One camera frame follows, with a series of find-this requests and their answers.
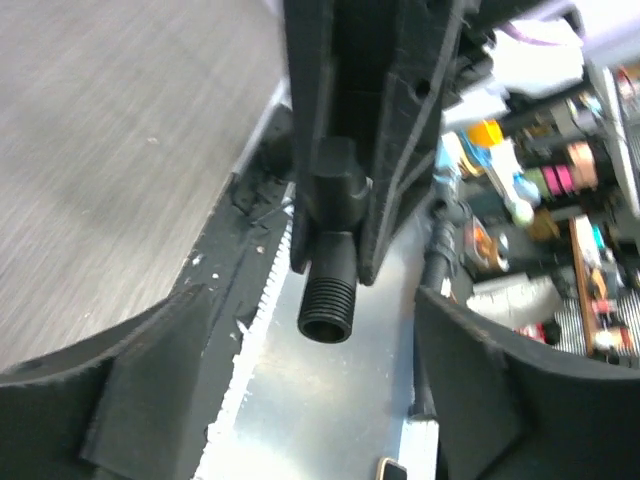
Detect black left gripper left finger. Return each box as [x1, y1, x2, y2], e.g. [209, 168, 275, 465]
[1, 285, 239, 479]

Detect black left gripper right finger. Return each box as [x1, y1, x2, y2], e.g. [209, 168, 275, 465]
[415, 287, 639, 479]

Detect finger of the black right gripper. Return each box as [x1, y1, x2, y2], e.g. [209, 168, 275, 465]
[358, 1, 463, 286]
[283, 1, 336, 274]

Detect black T-shaped fitting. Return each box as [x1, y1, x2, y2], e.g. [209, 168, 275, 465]
[298, 137, 369, 344]

